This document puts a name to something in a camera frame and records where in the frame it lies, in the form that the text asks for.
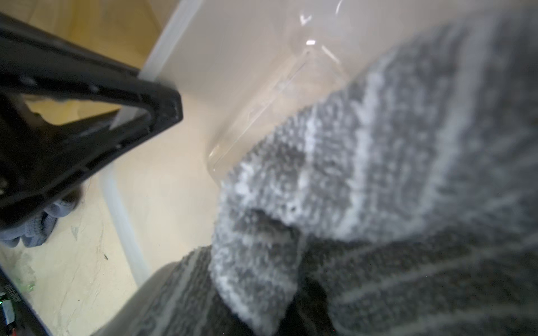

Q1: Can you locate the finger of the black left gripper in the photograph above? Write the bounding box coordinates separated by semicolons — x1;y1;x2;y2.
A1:
1;15;183;229

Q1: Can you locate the translucent white lunch box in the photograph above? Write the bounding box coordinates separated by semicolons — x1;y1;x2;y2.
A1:
99;1;516;285

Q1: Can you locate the grey striped cloth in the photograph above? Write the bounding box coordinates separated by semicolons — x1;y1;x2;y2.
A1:
98;5;537;335

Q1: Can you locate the yellow lunch box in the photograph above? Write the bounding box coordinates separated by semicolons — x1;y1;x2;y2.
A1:
1;1;162;69

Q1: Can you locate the dark blue cloth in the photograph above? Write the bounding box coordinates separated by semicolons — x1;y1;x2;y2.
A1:
1;188;83;248

